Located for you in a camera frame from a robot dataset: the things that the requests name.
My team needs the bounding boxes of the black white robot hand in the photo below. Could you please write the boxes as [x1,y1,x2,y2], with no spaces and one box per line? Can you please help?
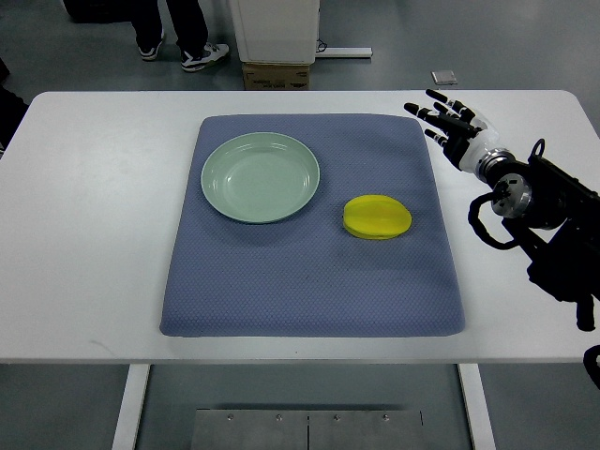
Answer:
[404,89,500,174]

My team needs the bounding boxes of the yellow starfruit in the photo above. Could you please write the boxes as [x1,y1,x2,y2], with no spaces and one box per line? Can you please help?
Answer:
[343,194,413,240]

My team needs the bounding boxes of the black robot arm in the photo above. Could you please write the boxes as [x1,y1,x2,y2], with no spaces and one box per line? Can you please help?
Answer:
[468,140,599,332]

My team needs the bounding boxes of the grey floor plate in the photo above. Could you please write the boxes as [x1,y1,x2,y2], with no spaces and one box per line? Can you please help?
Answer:
[430,69,458,86]

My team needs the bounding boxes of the light green plate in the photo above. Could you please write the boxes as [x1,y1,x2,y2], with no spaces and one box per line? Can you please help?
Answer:
[200,132,321,224]

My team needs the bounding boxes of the blue-grey padded mat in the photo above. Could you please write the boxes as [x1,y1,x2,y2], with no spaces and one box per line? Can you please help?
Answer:
[160,114,465,338]

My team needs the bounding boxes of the cardboard box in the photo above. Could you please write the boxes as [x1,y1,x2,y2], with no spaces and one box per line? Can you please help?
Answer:
[242,63,310,91]

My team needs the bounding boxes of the white cabinet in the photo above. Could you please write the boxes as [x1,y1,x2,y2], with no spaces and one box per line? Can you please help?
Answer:
[228,0,320,65]

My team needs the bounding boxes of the person's left sneaker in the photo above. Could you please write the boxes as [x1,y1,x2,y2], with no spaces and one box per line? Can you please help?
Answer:
[180,42,230,73]

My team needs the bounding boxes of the person's sneaker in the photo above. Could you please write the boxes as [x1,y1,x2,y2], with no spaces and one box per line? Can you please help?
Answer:
[180,42,230,73]
[138,33,165,62]

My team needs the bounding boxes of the white table leg right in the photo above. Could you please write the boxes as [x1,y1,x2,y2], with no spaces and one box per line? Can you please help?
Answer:
[457,364,497,450]

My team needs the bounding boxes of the white table leg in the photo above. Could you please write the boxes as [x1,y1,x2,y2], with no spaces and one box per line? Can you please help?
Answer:
[112,364,151,450]
[457,364,497,450]

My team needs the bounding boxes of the person's dark trouser legs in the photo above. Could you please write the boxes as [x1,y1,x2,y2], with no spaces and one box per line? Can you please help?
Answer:
[130,0,208,54]

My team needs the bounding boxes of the person's right sneaker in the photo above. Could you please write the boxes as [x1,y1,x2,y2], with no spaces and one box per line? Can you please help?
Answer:
[138,33,165,62]

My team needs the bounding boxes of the white table leg left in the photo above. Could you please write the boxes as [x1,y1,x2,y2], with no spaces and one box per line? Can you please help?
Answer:
[112,364,151,450]

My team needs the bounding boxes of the white floor rail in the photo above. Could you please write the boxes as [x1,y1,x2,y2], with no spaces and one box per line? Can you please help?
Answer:
[315,46,373,59]

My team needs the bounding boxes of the metal base plate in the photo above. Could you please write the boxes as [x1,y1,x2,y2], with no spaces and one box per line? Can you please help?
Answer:
[191,409,428,449]

